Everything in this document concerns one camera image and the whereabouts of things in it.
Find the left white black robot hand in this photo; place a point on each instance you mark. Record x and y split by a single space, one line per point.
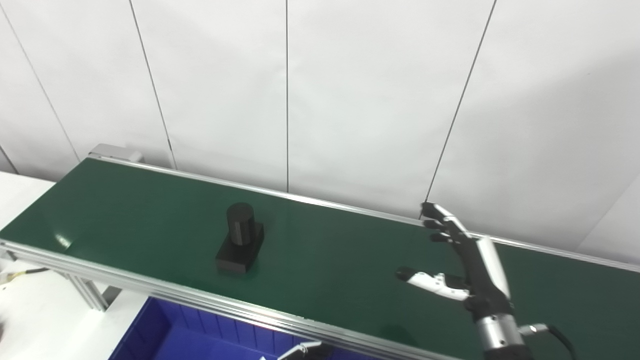
310 351

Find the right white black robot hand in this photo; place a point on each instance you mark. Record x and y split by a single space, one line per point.
485 280

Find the black cylinder part square base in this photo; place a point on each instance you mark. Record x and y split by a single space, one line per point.
241 240

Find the blue plastic bin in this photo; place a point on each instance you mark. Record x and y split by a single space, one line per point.
180 340

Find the aluminium conveyor support leg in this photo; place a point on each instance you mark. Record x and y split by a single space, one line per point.
87 292

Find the green conveyor belt aluminium frame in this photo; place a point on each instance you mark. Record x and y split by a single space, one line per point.
350 260

